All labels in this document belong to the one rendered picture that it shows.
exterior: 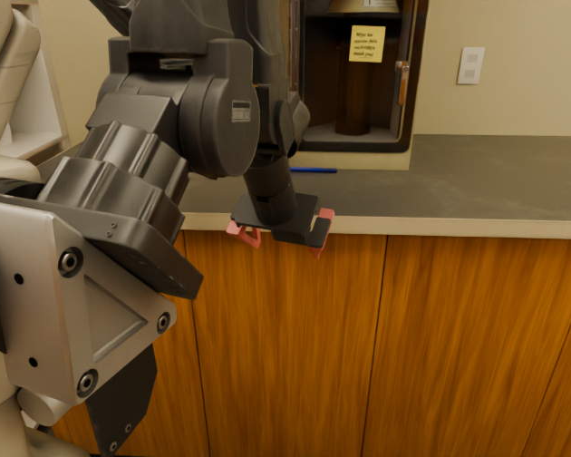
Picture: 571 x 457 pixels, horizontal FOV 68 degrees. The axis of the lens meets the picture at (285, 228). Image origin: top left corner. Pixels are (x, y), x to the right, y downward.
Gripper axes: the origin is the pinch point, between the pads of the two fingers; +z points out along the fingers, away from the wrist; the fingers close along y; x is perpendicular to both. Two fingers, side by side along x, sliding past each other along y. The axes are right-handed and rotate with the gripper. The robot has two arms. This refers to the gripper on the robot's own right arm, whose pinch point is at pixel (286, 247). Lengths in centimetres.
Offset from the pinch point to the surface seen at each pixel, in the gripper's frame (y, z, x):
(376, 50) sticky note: -2, 4, -61
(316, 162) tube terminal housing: 11, 28, -46
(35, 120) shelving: 121, 31, -55
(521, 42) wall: -39, 30, -112
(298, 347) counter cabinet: 6, 51, -3
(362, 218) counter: -6.8, 17.8, -21.4
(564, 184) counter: -49, 33, -53
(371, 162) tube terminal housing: -3, 29, -49
